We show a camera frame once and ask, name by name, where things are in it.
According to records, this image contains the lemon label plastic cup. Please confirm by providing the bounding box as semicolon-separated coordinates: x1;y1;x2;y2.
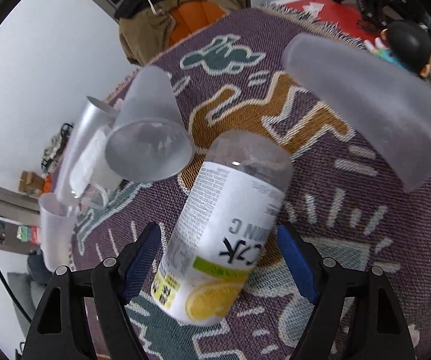
151;130;293;326

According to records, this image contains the frosted cup far left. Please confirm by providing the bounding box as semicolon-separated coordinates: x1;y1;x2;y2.
38;193;78;272

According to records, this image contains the clear cup white label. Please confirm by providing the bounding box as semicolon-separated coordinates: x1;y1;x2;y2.
69;125;123;210

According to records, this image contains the frosted cup centre open mouth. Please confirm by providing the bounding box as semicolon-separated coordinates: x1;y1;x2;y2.
105;66;194;183

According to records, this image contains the long frosted cup back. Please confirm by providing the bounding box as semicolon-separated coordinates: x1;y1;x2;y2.
54;96;118;206

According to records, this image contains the frosted cup far right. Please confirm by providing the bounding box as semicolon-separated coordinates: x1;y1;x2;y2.
282;33;431;192

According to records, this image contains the cardboard box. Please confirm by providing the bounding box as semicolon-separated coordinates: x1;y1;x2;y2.
18;171;45;197

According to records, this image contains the black shoe rack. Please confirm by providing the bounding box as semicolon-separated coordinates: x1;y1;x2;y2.
40;123;74;176

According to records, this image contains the purple patterned woven table cloth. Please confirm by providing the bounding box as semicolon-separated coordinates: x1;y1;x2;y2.
63;1;431;360

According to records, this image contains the brown jacket on chair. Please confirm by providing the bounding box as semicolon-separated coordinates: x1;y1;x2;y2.
118;0;251;66

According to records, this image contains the black haired doll figure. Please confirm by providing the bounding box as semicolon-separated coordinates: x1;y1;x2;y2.
364;20;431;79

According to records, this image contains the orange chair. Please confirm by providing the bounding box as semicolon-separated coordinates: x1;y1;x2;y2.
169;0;226;46

